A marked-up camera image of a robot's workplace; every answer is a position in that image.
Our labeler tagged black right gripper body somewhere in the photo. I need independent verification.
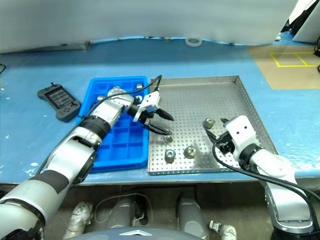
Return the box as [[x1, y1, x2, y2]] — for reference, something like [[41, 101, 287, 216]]
[[215, 132, 236, 156]]

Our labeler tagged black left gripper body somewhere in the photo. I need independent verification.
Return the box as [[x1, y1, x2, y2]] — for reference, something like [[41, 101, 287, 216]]
[[137, 107, 161, 128]]

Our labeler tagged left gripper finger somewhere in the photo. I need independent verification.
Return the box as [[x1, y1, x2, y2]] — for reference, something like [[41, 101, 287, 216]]
[[156, 107, 175, 122], [144, 121, 172, 136]]

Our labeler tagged perforated steel tray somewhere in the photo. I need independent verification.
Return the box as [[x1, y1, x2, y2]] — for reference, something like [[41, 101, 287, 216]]
[[147, 75, 280, 176]]

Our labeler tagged blue compartment tray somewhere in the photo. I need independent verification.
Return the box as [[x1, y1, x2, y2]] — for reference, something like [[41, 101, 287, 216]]
[[76, 75, 150, 175]]

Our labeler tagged brown cardboard mat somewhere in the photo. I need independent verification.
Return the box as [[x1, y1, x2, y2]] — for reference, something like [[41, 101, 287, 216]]
[[247, 44, 320, 91]]

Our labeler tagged white tape roll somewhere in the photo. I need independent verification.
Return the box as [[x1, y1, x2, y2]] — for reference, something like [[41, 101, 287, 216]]
[[185, 36, 203, 48]]

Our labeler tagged grey rounded robot leg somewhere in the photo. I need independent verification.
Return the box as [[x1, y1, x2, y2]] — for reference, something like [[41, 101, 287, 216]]
[[96, 196, 145, 230], [176, 196, 210, 240]]

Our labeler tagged white green-marked foot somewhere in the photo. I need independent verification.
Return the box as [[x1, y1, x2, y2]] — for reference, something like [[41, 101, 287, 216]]
[[62, 201, 94, 240], [209, 219, 238, 240]]

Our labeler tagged black handheld controller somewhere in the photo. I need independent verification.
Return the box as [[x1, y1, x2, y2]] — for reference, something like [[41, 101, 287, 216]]
[[36, 82, 82, 123]]

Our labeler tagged grey rounded robot torso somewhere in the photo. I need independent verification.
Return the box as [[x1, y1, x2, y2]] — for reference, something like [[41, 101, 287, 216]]
[[63, 226, 201, 240]]

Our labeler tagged white leaning board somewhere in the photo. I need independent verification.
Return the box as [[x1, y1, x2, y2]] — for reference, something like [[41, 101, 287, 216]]
[[279, 0, 320, 43]]

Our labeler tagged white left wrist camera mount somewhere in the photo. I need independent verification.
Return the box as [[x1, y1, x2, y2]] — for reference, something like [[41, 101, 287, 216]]
[[132, 91, 161, 123]]

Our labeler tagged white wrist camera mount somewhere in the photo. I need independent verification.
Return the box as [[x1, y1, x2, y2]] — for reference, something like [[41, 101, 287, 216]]
[[132, 91, 161, 123], [223, 115, 258, 153]]

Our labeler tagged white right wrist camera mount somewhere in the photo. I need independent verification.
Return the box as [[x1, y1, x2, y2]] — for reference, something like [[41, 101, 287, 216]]
[[223, 115, 258, 153]]

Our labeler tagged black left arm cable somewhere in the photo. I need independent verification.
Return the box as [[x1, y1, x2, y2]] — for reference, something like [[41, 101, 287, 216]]
[[34, 74, 163, 178]]

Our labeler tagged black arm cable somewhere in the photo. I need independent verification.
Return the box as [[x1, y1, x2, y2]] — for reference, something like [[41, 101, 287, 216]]
[[211, 140, 317, 203], [34, 74, 163, 178]]

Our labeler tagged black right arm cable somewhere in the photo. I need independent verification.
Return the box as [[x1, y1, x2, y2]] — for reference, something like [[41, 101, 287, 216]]
[[211, 140, 317, 203]]

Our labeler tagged thin white cable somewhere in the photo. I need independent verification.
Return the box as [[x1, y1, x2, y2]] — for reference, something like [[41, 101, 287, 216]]
[[93, 192, 153, 224]]

